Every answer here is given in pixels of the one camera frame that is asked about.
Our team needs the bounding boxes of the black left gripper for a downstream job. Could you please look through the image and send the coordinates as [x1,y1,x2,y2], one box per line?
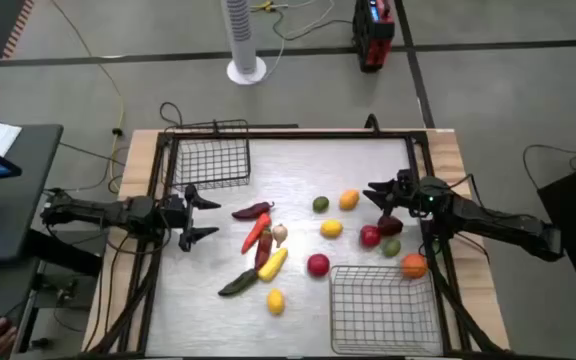
[155,184,222,252]

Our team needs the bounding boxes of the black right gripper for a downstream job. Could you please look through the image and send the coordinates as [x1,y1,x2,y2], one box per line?
[362,168,452,219]

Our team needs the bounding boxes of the dark red beet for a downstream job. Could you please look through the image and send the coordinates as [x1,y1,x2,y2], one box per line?
[377,214,404,238]

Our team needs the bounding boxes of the orange-yellow mango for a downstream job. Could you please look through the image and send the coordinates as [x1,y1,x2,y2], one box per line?
[338,188,361,212]

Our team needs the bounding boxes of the red apple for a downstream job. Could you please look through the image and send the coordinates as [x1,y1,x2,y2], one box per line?
[359,224,382,249]

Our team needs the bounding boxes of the dark purple chili pepper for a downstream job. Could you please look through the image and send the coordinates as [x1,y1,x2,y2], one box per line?
[231,201,276,222]

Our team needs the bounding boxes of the yellow lemon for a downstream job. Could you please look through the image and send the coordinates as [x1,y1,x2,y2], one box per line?
[266,288,287,317]
[319,219,344,239]

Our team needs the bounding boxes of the dark red long pepper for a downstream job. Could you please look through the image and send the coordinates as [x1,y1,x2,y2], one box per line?
[254,227,274,272]

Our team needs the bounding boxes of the orange fruit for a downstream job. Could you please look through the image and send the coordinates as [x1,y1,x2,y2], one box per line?
[400,253,429,280]

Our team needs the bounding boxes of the pale garlic bulb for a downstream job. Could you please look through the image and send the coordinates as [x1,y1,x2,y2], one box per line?
[271,223,289,249]

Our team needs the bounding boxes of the red tomato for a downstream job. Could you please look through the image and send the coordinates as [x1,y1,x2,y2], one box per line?
[306,253,331,279]

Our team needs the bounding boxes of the black side desk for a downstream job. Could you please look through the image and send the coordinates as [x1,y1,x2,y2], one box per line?
[0,123,64,265]

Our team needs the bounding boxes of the white tower fan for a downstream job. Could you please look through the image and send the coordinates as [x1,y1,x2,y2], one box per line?
[220,0,268,86]

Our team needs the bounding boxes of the black wire basket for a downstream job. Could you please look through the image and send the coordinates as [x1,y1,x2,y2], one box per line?
[165,118,252,194]

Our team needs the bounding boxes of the yellow floor cable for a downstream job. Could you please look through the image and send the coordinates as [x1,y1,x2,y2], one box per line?
[107,94,127,195]

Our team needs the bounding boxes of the black cable loop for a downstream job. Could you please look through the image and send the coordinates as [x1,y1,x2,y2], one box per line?
[159,101,185,129]

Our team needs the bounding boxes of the grey wire basket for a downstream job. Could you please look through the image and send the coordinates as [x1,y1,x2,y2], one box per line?
[328,264,444,357]

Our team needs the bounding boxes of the thin black cable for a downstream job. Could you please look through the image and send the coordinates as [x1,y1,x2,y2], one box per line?
[521,143,576,191]

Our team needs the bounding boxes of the white floor cable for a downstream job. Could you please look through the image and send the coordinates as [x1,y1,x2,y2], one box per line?
[257,0,339,81]

